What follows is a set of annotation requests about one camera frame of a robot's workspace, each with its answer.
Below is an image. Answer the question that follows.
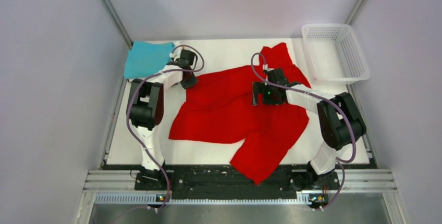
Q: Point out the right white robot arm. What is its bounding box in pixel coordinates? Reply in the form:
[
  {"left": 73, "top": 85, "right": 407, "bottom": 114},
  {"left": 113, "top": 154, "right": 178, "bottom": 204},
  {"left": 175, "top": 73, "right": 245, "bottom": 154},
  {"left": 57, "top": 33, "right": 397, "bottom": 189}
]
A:
[{"left": 252, "top": 68, "right": 366, "bottom": 191}]

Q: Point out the folded teal t-shirt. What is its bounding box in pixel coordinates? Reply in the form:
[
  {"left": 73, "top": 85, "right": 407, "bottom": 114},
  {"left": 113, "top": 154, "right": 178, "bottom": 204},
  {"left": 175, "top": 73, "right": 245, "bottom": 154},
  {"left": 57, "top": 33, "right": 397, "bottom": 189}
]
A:
[{"left": 124, "top": 41, "right": 175, "bottom": 80}]

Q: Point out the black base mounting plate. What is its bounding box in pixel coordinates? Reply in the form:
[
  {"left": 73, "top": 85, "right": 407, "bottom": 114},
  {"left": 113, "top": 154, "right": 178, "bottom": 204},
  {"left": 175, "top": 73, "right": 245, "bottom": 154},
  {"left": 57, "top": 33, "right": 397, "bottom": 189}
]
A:
[{"left": 134, "top": 165, "right": 340, "bottom": 208}]

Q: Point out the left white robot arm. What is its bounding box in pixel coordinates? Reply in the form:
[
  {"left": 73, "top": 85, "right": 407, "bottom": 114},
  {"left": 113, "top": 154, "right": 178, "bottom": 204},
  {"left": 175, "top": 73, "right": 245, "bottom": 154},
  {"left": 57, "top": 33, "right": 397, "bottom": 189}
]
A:
[{"left": 126, "top": 44, "right": 203, "bottom": 190}]

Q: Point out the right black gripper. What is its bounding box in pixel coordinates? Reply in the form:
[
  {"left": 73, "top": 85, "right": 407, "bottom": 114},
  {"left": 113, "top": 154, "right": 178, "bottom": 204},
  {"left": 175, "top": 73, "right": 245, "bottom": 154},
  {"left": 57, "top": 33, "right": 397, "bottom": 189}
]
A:
[{"left": 252, "top": 82, "right": 284, "bottom": 106}]

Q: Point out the red t-shirt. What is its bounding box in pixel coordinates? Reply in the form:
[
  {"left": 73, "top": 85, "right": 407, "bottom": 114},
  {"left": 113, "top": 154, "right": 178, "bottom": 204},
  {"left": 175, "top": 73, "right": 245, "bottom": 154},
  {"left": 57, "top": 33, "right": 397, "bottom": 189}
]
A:
[{"left": 168, "top": 42, "right": 312, "bottom": 186}]

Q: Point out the white slotted cable duct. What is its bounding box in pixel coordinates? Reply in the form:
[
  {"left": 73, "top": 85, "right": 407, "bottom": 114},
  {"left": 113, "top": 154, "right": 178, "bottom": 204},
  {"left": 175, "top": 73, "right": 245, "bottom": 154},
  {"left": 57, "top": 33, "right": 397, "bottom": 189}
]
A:
[{"left": 94, "top": 193, "right": 312, "bottom": 205}]

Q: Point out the white plastic basket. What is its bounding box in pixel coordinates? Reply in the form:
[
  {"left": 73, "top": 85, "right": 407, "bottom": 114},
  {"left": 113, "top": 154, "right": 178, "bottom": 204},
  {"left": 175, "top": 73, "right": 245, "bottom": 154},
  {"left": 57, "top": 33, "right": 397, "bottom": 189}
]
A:
[{"left": 301, "top": 23, "right": 371, "bottom": 85}]

